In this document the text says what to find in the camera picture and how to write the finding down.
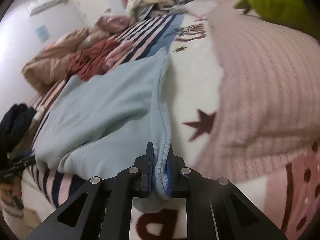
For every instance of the green avocado plush toy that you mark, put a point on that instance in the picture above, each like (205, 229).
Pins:
(275, 0)

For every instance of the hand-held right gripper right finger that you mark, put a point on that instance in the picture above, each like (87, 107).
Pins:
(169, 180)

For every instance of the striped star-print blanket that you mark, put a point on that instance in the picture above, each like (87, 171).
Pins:
(190, 80)

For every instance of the large pink ribbed pillow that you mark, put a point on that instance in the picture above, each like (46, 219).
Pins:
(262, 80)

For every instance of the pink satin bag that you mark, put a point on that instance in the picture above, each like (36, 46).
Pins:
(112, 22)

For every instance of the beige clothes pile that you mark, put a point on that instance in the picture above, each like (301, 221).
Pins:
(145, 5)

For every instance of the red garment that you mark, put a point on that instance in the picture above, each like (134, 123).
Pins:
(92, 57)

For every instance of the white air conditioner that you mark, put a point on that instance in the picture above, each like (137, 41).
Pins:
(47, 3)

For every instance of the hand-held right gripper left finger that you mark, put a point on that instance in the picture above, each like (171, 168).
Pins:
(150, 170)

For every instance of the pink ribbed quilt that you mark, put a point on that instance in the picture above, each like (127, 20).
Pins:
(50, 65)

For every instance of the small pink ribbed pillow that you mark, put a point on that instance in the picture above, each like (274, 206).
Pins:
(200, 6)

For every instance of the light blue shirt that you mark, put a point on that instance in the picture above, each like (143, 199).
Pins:
(100, 105)

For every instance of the small pale blue wall poster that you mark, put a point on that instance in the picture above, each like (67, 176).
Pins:
(43, 33)

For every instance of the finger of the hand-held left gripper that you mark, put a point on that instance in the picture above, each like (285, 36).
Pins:
(20, 163)

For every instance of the dark navy garment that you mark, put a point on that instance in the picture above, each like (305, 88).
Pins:
(15, 125)

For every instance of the white door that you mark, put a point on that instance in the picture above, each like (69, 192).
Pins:
(95, 0)

